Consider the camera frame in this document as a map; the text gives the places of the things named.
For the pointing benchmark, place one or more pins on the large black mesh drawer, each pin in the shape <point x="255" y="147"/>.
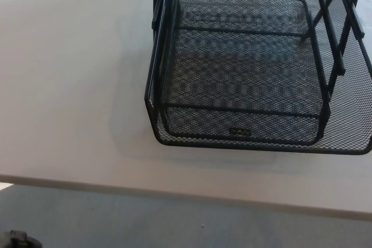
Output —
<point x="353" y="120"/>

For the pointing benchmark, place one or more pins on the small black mesh drawer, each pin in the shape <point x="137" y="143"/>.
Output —
<point x="239" y="132"/>

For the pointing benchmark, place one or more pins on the dark grey robot body part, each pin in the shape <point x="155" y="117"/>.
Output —
<point x="17" y="239"/>

